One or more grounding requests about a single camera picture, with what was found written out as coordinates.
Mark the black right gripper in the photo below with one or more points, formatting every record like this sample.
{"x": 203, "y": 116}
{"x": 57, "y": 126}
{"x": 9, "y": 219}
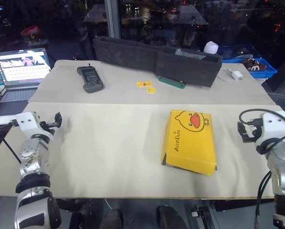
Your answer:
{"x": 254, "y": 130}

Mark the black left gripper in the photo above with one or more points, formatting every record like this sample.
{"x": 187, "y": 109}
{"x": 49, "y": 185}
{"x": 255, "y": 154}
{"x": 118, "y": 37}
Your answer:
{"x": 46, "y": 127}

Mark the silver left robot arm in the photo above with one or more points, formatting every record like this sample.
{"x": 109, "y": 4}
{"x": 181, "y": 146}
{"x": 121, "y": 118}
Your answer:
{"x": 32, "y": 164}

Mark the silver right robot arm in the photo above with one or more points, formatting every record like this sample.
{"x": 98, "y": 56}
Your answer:
{"x": 283, "y": 164}

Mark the yellow duck box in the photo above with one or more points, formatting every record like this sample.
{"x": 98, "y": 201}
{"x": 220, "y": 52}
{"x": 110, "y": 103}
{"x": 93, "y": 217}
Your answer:
{"x": 190, "y": 143}

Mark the grey handheld remote controller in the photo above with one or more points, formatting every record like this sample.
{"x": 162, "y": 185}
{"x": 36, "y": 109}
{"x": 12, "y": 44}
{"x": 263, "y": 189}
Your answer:
{"x": 91, "y": 78}

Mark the white mesh basket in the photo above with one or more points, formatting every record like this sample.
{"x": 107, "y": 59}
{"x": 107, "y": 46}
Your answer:
{"x": 261, "y": 80}

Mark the large white table cloth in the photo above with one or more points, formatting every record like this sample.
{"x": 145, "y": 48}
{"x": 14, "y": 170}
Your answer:
{"x": 108, "y": 148}

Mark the white usb charger plug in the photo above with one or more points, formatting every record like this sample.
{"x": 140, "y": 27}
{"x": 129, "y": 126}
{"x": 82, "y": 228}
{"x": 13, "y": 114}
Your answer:
{"x": 236, "y": 75}

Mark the open grey laptop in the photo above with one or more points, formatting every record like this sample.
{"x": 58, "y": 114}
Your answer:
{"x": 23, "y": 71}

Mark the blue plastic basket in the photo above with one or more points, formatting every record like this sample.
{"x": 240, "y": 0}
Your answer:
{"x": 266, "y": 71}

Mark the brown candy plush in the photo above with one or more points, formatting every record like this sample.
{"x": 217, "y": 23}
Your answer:
{"x": 254, "y": 65}

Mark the blue plastic bin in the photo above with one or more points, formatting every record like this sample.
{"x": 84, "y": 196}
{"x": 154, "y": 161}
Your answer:
{"x": 230, "y": 52}

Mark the green plastic strip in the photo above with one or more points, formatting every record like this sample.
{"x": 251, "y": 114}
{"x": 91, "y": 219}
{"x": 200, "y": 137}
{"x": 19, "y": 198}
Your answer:
{"x": 173, "y": 83}

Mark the white rounded lamp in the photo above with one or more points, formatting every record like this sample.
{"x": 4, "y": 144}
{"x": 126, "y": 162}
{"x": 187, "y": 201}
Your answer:
{"x": 211, "y": 47}

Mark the yellow rectangular duck tag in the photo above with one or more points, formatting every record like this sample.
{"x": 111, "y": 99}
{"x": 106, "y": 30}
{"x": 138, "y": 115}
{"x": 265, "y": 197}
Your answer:
{"x": 144, "y": 84}

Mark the clear plastic bag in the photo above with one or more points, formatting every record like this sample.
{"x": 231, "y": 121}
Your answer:
{"x": 190, "y": 54}

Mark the yellow round duck tag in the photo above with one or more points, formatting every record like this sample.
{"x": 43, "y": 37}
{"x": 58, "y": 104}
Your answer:
{"x": 151, "y": 90}

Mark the long black foam case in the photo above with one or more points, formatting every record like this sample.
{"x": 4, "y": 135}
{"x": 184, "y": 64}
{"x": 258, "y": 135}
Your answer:
{"x": 137, "y": 56}

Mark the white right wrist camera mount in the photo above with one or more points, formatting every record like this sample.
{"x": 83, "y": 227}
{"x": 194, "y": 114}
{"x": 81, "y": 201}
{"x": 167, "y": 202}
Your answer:
{"x": 273, "y": 126}

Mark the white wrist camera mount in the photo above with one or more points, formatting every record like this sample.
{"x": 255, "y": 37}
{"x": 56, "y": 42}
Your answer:
{"x": 273, "y": 126}
{"x": 25, "y": 121}

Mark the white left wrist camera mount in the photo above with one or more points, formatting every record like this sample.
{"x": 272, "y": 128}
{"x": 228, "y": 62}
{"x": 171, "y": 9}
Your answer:
{"x": 25, "y": 121}

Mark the grey window frame post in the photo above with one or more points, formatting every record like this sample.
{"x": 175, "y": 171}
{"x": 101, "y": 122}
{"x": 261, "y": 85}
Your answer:
{"x": 112, "y": 16}

